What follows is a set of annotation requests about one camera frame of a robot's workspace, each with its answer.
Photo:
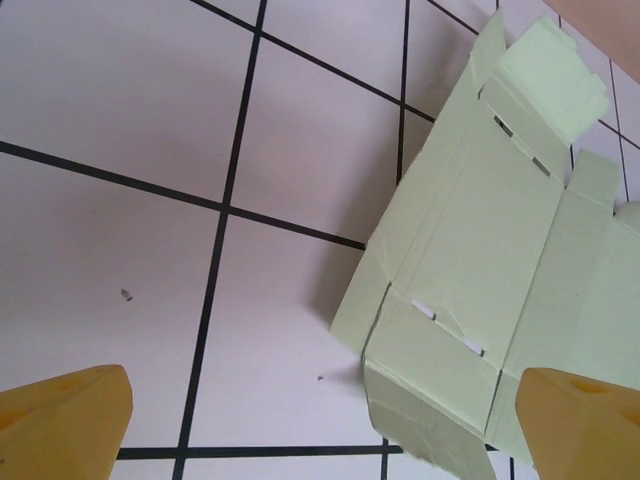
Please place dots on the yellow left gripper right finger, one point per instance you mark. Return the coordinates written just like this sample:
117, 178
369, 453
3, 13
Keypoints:
585, 430

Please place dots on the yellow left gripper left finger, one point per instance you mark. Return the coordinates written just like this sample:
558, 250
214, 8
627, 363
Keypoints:
60, 425

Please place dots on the light green cloth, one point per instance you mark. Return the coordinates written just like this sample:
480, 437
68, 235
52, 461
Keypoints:
475, 225

